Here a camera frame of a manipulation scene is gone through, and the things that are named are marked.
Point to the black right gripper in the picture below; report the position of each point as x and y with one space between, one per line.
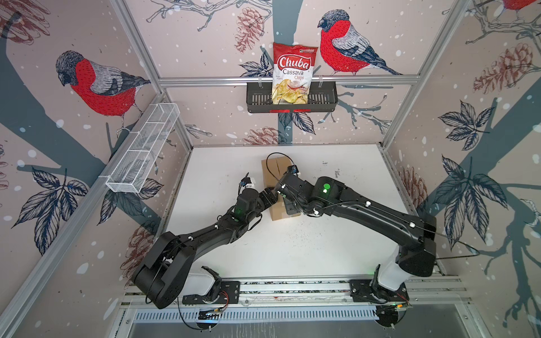
289 210

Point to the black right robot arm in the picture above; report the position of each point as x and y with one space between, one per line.
415 254

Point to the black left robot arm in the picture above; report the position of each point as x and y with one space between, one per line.
164 270

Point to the black wire wall basket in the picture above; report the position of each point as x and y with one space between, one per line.
323 97

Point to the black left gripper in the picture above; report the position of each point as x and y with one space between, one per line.
264 196

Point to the Chuba cassava chips bag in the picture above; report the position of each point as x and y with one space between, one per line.
293 68

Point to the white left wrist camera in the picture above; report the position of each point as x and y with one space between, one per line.
247 183

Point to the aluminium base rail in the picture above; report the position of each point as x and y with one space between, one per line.
289 300

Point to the white mesh wall shelf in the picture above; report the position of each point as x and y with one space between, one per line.
130 174

